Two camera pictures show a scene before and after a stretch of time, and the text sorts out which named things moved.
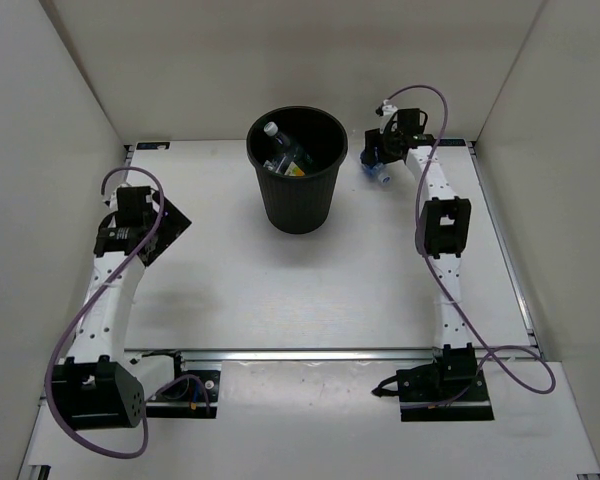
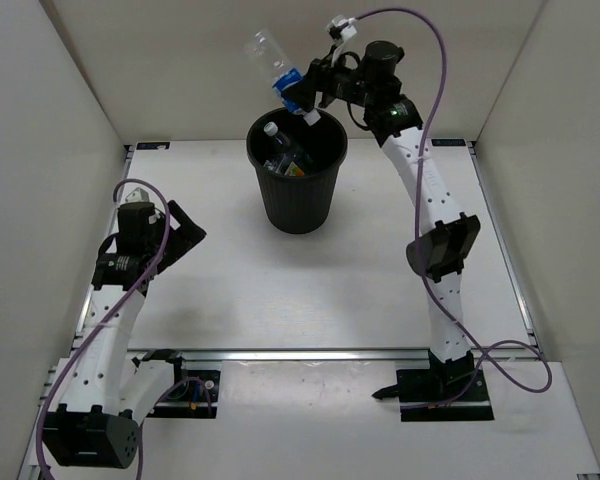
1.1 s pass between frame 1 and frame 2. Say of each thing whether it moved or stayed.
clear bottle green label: stayed
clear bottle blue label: moved
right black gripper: moved
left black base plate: stayed
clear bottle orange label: stayed
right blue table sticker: stayed
